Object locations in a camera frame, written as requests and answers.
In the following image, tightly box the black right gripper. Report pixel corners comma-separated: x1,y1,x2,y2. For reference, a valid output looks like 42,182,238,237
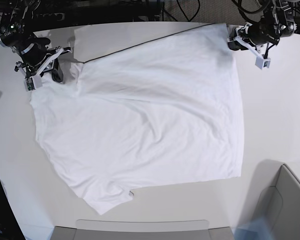
14,43,64,83

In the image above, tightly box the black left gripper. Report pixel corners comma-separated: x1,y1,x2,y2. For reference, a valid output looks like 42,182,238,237
227,22,280,51

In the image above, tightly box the white T-shirt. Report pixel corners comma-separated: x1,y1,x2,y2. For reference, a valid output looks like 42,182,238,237
30,24,244,215

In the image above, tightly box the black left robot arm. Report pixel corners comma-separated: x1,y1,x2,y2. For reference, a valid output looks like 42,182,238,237
228,0,297,51

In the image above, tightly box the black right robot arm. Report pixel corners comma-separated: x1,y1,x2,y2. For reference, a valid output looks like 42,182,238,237
0,0,72,91

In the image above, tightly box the grey tray bottom edge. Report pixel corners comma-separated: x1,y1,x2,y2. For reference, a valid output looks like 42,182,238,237
51,219,234,240

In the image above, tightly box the grey cardboard box right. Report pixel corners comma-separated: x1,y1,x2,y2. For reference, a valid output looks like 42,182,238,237
253,164,300,240

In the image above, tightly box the blue blurry object bottom right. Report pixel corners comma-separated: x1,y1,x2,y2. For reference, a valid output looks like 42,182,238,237
233,217,274,240

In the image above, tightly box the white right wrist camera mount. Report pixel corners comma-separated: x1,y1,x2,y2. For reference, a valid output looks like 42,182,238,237
24,46,72,91

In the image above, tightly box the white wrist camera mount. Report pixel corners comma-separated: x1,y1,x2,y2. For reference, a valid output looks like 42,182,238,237
227,26,271,70
24,46,72,91

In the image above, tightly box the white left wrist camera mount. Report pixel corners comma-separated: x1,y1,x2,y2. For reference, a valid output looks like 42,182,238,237
227,26,271,70

